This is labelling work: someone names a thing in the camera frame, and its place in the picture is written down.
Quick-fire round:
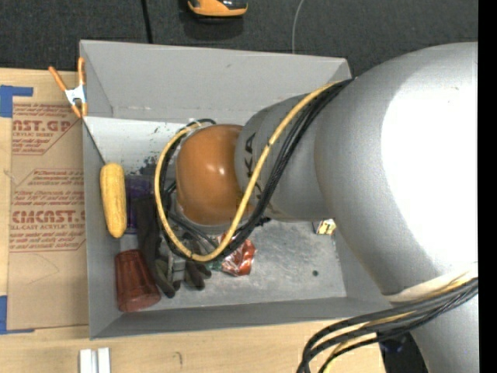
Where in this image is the red crumpled packet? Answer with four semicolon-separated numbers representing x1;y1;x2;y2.
218;238;258;277

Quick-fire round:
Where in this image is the grey metal bin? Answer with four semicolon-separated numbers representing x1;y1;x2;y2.
78;40;394;340

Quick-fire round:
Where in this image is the brown cardboard board red print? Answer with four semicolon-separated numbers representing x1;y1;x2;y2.
0;67;91;336

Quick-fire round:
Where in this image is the purple packet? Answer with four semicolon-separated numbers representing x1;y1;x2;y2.
124;174;155;235

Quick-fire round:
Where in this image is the red-brown plastic cup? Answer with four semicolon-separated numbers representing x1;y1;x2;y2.
113;249;162;313

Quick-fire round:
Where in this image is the dark brown glove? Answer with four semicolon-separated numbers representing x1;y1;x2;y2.
135;193;213;299

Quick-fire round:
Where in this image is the yellow toy corn cob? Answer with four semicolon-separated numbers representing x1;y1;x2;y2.
99;162;128;239

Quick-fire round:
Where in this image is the yellow and black packet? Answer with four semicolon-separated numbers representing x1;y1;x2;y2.
313;218;337;237

